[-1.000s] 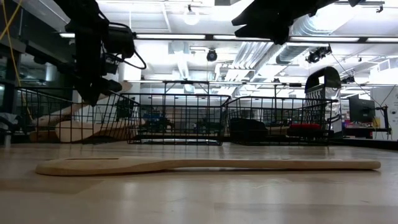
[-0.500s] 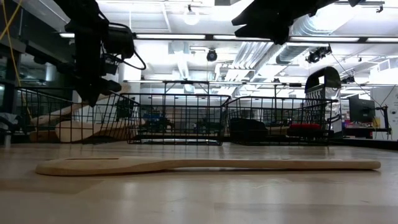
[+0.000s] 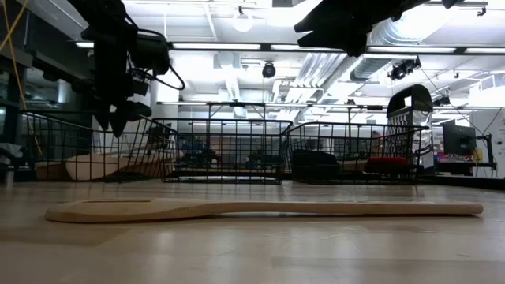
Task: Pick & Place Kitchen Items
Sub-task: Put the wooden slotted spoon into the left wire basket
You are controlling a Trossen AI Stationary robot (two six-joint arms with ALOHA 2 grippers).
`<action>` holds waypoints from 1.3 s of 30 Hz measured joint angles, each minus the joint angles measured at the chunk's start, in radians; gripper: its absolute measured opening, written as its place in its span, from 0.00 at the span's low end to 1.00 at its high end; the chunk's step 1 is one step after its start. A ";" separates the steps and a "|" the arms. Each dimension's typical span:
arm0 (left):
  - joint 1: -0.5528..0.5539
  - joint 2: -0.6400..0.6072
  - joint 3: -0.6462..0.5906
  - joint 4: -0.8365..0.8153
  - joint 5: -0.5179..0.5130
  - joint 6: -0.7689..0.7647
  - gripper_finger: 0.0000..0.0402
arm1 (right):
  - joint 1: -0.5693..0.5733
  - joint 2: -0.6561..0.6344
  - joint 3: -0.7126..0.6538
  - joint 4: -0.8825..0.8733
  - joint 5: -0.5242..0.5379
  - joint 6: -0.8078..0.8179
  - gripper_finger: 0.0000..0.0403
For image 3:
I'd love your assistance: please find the plain wooden spatula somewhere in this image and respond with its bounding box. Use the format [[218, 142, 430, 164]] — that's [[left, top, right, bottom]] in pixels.
[[64, 151, 175, 182]]

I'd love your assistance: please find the black utensil caddy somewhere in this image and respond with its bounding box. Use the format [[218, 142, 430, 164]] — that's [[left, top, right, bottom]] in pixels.
[[386, 84, 434, 175]]

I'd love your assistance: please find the slotted wooden spatula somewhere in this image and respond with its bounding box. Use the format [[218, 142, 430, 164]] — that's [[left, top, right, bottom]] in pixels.
[[44, 196, 485, 225]]

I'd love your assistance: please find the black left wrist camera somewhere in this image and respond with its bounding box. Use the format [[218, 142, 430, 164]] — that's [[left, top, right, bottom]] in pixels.
[[129, 32, 172, 77]]

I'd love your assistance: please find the black ceiling equipment cluster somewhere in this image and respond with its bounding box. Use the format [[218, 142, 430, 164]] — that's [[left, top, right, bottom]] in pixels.
[[387, 56, 423, 82]]

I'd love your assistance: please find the black computer monitor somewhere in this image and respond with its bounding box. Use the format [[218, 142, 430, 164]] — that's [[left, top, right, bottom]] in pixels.
[[441, 119, 478, 158]]

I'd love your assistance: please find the white round ceiling lamp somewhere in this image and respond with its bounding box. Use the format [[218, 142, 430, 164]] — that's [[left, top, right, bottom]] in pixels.
[[231, 5, 254, 33]]

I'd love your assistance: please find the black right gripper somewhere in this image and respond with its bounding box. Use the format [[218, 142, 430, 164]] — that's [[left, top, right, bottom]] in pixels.
[[293, 0, 430, 58]]

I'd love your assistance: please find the red spatula with wooden handle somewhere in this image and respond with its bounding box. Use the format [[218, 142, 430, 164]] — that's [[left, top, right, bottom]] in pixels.
[[339, 156, 411, 176]]

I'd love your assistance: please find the person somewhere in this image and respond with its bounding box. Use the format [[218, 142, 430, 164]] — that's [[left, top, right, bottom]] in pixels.
[[369, 129, 387, 159]]

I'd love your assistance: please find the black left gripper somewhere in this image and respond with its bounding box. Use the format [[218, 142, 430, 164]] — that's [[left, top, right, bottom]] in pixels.
[[91, 37, 154, 140]]

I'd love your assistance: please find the black wire basket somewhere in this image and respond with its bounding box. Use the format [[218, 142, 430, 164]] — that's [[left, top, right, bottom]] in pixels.
[[284, 121, 431, 186], [152, 118, 295, 185], [19, 111, 179, 184]]

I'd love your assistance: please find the black round ceiling device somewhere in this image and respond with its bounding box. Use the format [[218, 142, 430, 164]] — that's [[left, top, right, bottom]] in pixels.
[[261, 62, 278, 79]]

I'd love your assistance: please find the yellow cable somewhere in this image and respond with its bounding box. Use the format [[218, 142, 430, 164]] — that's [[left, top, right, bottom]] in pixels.
[[2, 0, 44, 159], [0, 0, 31, 52]]

